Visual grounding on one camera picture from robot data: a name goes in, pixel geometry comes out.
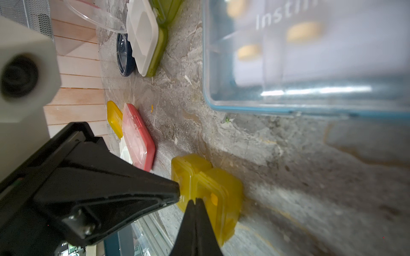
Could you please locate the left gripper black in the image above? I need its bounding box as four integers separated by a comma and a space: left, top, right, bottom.
1, 122, 180, 256

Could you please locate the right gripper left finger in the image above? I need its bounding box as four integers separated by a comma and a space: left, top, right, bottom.
169, 200, 196, 256

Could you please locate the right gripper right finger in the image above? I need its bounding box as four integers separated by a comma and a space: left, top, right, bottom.
195, 198, 223, 256

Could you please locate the small yellow transparent pillbox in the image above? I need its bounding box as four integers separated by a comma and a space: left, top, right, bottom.
171, 154, 243, 246

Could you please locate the pink pillbox clear lid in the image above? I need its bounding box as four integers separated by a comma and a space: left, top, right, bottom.
122, 103, 156, 172

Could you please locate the blue pillbox clear lid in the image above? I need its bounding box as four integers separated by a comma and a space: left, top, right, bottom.
202, 1, 410, 119

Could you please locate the yellow lid white pillbox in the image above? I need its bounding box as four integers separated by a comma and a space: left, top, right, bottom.
107, 101, 133, 164

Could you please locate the round dark blue pillbox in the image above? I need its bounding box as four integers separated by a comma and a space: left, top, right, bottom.
64, 1, 136, 77

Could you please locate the green lid white pillbox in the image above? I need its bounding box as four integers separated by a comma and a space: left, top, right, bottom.
126, 0, 181, 77

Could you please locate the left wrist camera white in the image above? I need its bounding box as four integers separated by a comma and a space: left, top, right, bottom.
1, 17, 62, 180

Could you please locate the white wire shelf rack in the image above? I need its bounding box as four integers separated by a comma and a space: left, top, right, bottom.
1, 0, 54, 41

